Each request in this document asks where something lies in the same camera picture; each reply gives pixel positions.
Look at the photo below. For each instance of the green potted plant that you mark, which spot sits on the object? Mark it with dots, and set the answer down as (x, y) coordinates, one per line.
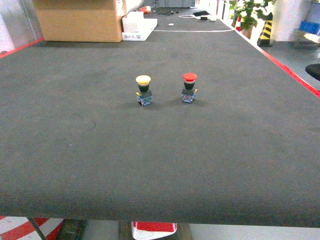
(248, 12)

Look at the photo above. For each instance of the brown cardboard box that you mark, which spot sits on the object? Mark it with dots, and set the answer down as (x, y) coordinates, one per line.
(97, 21)

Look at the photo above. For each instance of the yellow mushroom push button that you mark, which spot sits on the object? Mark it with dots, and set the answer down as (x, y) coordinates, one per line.
(144, 95)

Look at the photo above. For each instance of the dark grey table mat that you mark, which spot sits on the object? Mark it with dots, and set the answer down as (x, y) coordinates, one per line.
(75, 142)

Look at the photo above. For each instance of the red mushroom push button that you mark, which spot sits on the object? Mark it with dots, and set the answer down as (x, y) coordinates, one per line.
(189, 91)

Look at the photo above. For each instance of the yellow black striped post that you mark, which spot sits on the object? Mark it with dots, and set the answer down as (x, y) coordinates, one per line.
(265, 35)

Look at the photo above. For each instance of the white cardboard box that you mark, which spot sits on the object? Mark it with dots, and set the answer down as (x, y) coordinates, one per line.
(137, 28)

